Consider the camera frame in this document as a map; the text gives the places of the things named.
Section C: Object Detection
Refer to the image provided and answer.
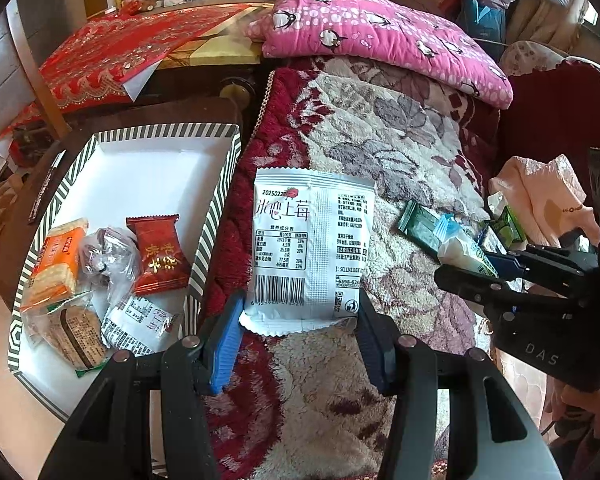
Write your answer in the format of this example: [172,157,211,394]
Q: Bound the pink penguin pillow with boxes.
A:
[245,0,513,110]

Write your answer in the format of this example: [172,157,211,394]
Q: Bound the dark red cloth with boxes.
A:
[497,57,600,171]

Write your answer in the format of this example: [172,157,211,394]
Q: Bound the brown cake packet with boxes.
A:
[22,302,108,373]

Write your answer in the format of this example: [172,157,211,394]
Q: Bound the floral plush blanket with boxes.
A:
[200,55,556,480]

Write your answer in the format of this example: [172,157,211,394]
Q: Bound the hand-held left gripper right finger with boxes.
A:
[355,295,563,480]

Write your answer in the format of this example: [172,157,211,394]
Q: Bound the clear plastic snack bag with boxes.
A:
[79,227,143,311]

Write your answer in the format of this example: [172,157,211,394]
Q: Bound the dark flat stick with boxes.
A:
[27,151,67,225]

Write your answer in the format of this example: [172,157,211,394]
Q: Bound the dark green snack packet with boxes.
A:
[397,200,448,256]

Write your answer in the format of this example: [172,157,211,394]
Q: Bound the pink fuzzy cloth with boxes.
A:
[490,155,597,247]

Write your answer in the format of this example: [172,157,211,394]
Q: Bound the white blue snack packet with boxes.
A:
[437,215,501,281]

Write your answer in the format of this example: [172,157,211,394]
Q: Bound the blue bag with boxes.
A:
[459,0,507,42]

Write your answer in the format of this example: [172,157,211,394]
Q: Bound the striped white cardboard box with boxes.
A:
[7,122,243,376]

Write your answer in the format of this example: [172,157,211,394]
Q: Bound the red candy packet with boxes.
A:
[126,214,191,296]

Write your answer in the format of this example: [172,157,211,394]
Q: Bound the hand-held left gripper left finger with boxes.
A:
[40,290,246,480]

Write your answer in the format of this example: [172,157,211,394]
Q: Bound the plush toys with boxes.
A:
[117,0,162,15]

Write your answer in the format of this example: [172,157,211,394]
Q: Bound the orange cracker packet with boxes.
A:
[20,217,90,313]

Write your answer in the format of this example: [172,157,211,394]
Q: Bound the person's right hand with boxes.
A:
[560,382,600,431]

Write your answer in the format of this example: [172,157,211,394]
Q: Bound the red embroidered cloth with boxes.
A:
[12,2,266,126]

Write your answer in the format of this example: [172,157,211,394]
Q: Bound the yellow checked sheet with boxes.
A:
[155,35,276,70]

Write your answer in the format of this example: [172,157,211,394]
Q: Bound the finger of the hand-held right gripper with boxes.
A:
[434,265,531,311]
[485,242,600,286]

